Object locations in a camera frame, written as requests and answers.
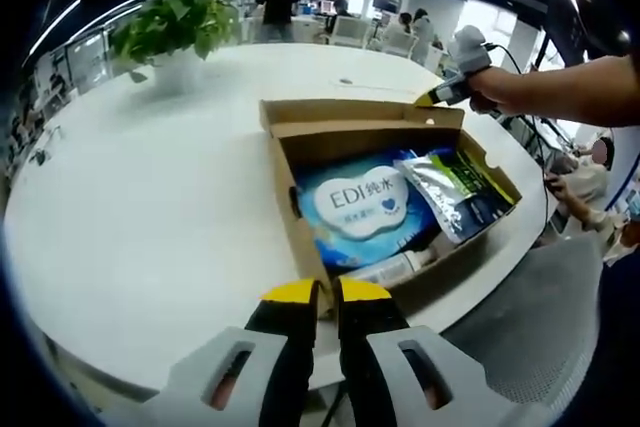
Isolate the green potted plant white pot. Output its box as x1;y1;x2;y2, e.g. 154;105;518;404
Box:
108;0;241;96

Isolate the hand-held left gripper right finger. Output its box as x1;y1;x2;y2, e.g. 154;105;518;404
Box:
333;275;516;427

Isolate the person's dark navy shirt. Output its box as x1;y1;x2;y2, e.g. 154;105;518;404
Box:
597;241;640;398

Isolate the small dark gadget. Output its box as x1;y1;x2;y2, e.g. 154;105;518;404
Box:
27;126;66;166

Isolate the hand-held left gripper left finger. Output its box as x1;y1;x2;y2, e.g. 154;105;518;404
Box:
144;276;321;427

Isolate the brown cardboard shoe box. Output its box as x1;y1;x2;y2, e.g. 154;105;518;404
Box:
258;98;524;321

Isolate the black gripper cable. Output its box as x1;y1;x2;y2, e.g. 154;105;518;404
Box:
487;44;551;248

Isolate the person's right hand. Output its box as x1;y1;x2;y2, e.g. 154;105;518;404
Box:
467;70;522;116

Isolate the white mesh office chair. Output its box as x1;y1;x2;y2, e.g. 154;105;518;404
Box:
442;234;609;427

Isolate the blue wet wipes pack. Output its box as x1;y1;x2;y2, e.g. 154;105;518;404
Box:
292;149;441;268

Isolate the silver green foil pouch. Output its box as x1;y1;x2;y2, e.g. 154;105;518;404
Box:
392;148;516;247

